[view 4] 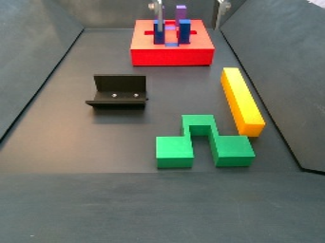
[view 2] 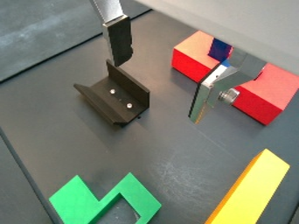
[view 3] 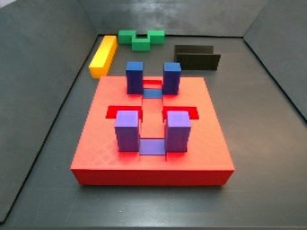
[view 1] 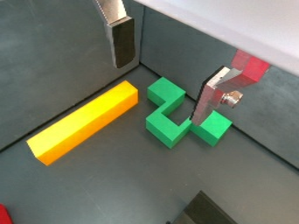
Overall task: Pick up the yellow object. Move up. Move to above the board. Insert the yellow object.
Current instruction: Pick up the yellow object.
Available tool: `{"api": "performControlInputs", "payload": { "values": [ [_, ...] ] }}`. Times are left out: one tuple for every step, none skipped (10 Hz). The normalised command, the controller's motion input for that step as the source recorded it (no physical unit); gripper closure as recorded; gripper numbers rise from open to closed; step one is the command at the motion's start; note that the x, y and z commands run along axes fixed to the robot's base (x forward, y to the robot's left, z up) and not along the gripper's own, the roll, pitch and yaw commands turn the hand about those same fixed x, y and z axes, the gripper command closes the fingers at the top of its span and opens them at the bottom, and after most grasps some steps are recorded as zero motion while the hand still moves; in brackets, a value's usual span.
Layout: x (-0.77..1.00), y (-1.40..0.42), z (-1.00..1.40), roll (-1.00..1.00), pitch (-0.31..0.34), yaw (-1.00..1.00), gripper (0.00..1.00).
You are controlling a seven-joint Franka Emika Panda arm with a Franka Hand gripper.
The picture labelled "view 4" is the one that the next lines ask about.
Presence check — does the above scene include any black angle bracket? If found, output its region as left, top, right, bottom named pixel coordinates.
left=85, top=74, right=147, bottom=108

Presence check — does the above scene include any purple U block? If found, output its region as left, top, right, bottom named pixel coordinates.
left=163, top=5, right=187, bottom=29

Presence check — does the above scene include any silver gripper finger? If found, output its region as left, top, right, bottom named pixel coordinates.
left=215, top=0, right=231, bottom=29
left=148, top=0, right=163, bottom=32

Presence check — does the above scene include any green zigzag block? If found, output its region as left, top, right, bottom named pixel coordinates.
left=156, top=115, right=255, bottom=169

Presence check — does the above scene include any dark blue U block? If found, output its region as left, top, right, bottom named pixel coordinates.
left=154, top=19, right=190, bottom=47

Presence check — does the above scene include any red slotted base board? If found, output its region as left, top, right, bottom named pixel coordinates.
left=129, top=19, right=214, bottom=66

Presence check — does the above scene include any yellow long block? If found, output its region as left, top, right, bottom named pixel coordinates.
left=220, top=67, right=265, bottom=138

